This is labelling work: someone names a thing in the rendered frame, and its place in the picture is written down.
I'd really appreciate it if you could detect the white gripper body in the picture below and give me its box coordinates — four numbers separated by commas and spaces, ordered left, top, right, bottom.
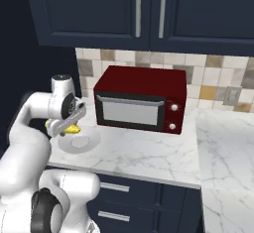
49, 99, 87, 139

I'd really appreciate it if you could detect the yellow corn cob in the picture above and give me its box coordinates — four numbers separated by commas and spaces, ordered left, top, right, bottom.
45, 119, 82, 136

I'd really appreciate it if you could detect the black glass oven door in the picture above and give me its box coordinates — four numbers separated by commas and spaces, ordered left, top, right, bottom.
94, 92, 167, 133

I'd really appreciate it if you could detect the red toaster oven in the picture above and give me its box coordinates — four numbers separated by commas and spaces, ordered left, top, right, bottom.
92, 64, 189, 136

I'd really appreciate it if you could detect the white round plate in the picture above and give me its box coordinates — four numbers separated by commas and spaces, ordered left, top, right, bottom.
57, 126, 102, 156

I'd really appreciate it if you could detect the dark blue tall cupboard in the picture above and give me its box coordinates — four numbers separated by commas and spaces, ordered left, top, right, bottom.
0, 0, 81, 156

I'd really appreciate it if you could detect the dark blue drawer front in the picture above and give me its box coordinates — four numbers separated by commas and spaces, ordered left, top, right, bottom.
86, 199, 161, 233
94, 173, 164, 211

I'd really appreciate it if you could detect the dark blue cupboard door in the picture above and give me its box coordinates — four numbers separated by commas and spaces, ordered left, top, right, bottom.
149, 0, 254, 57
24, 0, 154, 52

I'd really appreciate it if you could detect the dark blue base cupboard panel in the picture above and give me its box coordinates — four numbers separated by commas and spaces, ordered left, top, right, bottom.
158, 182, 204, 233

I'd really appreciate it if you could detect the silver oven door handle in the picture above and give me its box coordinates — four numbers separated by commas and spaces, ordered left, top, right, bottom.
104, 95, 166, 108

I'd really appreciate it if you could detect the silver drawer handle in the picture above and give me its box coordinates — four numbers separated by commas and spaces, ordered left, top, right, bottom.
96, 210, 131, 223
99, 181, 131, 193

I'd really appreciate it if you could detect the silver cupboard door handle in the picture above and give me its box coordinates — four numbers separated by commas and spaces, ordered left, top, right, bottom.
158, 0, 169, 40
134, 0, 143, 39

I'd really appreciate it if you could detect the grey wall socket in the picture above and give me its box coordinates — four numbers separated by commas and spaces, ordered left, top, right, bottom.
222, 85, 243, 107

